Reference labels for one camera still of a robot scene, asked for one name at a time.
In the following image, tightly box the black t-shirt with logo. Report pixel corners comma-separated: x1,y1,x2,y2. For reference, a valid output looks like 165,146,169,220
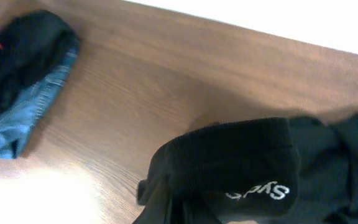
136,114,358,224

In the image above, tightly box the folded black garment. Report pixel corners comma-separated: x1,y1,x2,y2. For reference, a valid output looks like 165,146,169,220
0,10,76,114

